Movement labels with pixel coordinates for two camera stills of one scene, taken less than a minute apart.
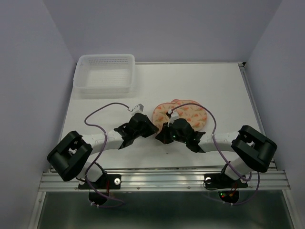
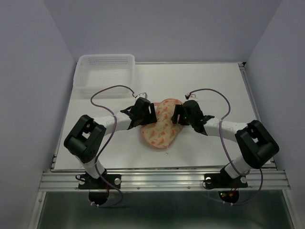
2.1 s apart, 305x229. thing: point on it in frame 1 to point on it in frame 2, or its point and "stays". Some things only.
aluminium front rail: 169,180 stays
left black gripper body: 146,130 to 145,118
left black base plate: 108,182 stays
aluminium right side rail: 271,165 stays
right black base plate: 221,181 stays
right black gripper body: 169,135 to 184,119
